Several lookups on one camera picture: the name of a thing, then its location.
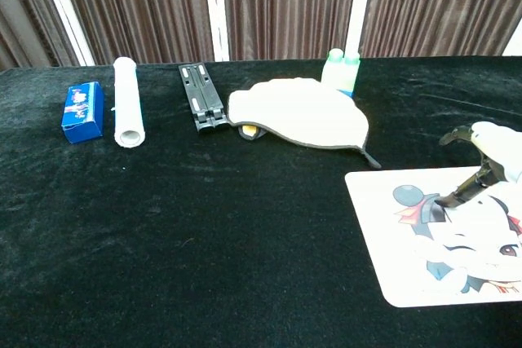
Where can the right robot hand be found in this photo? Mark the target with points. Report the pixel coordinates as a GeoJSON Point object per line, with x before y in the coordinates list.
{"type": "Point", "coordinates": [499, 148]}

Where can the cartoon girl mouse pad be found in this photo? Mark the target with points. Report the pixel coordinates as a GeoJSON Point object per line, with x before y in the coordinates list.
{"type": "Point", "coordinates": [391, 250]}

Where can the brown pleated curtain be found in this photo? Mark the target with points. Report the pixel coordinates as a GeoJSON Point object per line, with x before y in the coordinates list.
{"type": "Point", "coordinates": [24, 18]}
{"type": "Point", "coordinates": [440, 5]}
{"type": "Point", "coordinates": [138, 5]}
{"type": "Point", "coordinates": [285, 5]}

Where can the green toy brick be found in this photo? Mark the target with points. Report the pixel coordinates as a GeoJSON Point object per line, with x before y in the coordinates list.
{"type": "Point", "coordinates": [340, 73]}

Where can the cream cloth with black trim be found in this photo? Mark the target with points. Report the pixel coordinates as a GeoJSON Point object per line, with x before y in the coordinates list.
{"type": "Point", "coordinates": [297, 111]}

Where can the small yellow black object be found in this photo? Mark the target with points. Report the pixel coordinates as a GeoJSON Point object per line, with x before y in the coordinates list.
{"type": "Point", "coordinates": [249, 131]}

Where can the black velvet tablecloth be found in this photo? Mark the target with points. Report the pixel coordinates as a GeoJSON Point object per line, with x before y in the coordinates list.
{"type": "Point", "coordinates": [224, 221]}

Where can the black folding laptop stand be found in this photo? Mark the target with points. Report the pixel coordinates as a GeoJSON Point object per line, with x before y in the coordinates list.
{"type": "Point", "coordinates": [202, 95]}

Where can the white wrap roll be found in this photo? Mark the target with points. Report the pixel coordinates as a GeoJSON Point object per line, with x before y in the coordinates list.
{"type": "Point", "coordinates": [127, 99]}

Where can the blue carton box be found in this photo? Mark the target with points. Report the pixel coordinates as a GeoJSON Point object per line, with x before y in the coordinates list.
{"type": "Point", "coordinates": [83, 111]}

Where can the white frame post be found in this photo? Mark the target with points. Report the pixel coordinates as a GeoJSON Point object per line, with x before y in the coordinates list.
{"type": "Point", "coordinates": [216, 10]}
{"type": "Point", "coordinates": [514, 46]}
{"type": "Point", "coordinates": [67, 14]}
{"type": "Point", "coordinates": [359, 1]}

